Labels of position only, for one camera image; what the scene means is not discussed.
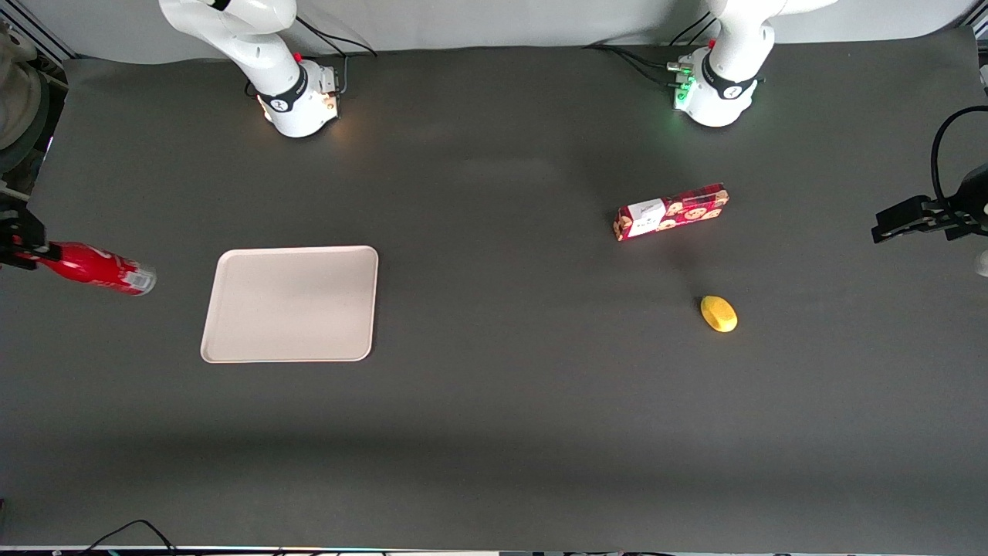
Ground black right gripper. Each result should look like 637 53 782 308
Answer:
0 193 49 272

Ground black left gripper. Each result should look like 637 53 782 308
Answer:
871 164 988 245

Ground red soda can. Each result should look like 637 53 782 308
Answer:
35 242 157 297

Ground beige plastic tray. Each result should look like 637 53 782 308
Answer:
200 246 380 364

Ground grey bulky object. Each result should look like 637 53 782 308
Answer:
0 19 52 175

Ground yellow lemon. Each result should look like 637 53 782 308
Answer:
700 295 738 334

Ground red tartan cookie box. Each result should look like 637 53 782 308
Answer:
614 183 730 242

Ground black looped gripper cable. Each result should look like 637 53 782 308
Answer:
929 105 988 206

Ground thin black cable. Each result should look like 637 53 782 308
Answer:
77 519 180 555

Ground black left arm base cables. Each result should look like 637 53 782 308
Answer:
583 11 722 92

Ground black right arm base cable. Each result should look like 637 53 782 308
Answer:
296 15 380 97

